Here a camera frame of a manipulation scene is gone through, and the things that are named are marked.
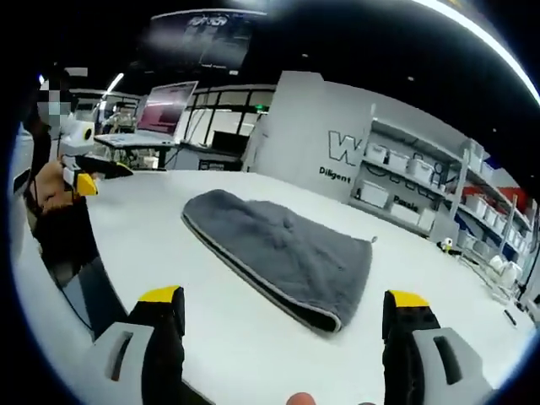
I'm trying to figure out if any grey fluffy towel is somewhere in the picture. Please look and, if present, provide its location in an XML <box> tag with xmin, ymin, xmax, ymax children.
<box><xmin>181</xmin><ymin>188</ymin><xmax>379</xmax><ymax>338</ymax></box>

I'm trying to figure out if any person's left hand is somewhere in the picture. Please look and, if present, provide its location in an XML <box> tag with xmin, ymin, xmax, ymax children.
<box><xmin>36</xmin><ymin>162</ymin><xmax>88</xmax><ymax>214</ymax></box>

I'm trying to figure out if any white monitor desk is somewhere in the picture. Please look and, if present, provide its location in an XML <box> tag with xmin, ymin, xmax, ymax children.
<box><xmin>93</xmin><ymin>129</ymin><xmax>177</xmax><ymax>170</ymax></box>

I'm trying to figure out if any dark cloth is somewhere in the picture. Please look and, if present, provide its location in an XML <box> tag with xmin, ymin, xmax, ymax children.
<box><xmin>33</xmin><ymin>202</ymin><xmax>100</xmax><ymax>279</ymax></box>

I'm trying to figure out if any ceiling light strip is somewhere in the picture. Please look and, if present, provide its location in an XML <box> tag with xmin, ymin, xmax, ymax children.
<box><xmin>105</xmin><ymin>72</ymin><xmax>126</xmax><ymax>95</ymax></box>

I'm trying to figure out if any large purple-screen monitor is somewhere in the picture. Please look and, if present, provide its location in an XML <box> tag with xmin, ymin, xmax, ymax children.
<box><xmin>137</xmin><ymin>81</ymin><xmax>199</xmax><ymax>134</ymax></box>

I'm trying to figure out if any idle white yellow gripper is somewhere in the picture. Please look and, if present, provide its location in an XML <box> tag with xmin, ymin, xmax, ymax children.
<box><xmin>436</xmin><ymin>237</ymin><xmax>463</xmax><ymax>257</ymax></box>

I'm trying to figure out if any black computer case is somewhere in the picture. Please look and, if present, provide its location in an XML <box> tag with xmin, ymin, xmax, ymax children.
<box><xmin>197</xmin><ymin>156</ymin><xmax>240</xmax><ymax>172</ymax></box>

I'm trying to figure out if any small black monitor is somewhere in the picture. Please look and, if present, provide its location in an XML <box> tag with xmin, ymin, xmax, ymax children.
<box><xmin>213</xmin><ymin>130</ymin><xmax>251</xmax><ymax>151</ymax></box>

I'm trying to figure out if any row of white storage boxes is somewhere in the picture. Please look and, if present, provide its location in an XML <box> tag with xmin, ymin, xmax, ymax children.
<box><xmin>358</xmin><ymin>141</ymin><xmax>528</xmax><ymax>262</ymax></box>

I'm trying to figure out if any grey metal shelving rack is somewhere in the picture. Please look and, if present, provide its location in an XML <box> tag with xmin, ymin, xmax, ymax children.
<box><xmin>349</xmin><ymin>117</ymin><xmax>533</xmax><ymax>305</ymax></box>

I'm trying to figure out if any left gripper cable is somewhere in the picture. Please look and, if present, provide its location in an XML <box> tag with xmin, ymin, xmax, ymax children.
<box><xmin>41</xmin><ymin>251</ymin><xmax>94</xmax><ymax>332</ymax></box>

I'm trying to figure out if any wire rack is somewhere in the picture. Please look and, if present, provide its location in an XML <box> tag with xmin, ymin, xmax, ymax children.
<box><xmin>457</xmin><ymin>244</ymin><xmax>525</xmax><ymax>305</ymax></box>

